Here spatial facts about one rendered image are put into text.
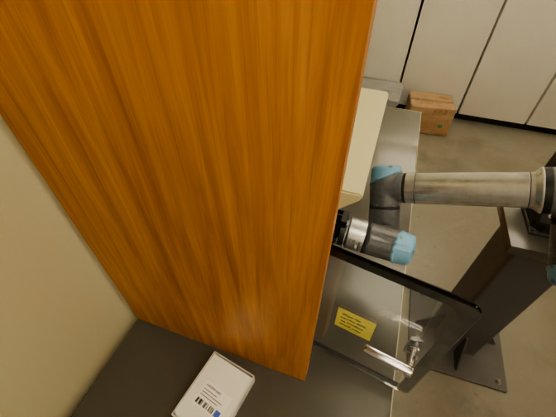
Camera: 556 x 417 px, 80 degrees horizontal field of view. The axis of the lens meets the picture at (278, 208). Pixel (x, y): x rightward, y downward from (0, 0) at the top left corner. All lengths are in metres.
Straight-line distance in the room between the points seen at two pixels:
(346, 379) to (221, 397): 0.31
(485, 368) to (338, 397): 1.36
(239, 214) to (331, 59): 0.24
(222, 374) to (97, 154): 0.59
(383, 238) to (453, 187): 0.19
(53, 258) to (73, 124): 0.35
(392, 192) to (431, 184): 0.09
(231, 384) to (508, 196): 0.74
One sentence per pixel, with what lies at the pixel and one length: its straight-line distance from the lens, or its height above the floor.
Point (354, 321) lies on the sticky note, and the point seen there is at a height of 1.20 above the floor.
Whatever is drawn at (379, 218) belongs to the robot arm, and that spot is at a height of 1.22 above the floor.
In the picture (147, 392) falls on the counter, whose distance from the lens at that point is 0.97.
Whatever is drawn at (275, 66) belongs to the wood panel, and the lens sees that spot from 0.31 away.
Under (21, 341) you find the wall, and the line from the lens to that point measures 0.84.
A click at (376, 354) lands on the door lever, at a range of 0.68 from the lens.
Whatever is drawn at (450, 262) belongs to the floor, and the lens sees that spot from 2.49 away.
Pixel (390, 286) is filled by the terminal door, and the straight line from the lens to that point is 0.57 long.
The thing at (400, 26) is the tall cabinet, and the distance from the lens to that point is 3.60.
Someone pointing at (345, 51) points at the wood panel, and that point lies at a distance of 0.29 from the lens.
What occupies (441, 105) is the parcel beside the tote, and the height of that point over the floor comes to 0.28.
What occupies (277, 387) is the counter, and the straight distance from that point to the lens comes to 0.92.
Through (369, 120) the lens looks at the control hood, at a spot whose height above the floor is 1.51.
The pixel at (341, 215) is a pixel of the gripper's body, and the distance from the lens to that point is 0.76.
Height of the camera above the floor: 1.82
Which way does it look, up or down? 46 degrees down
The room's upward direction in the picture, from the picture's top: straight up
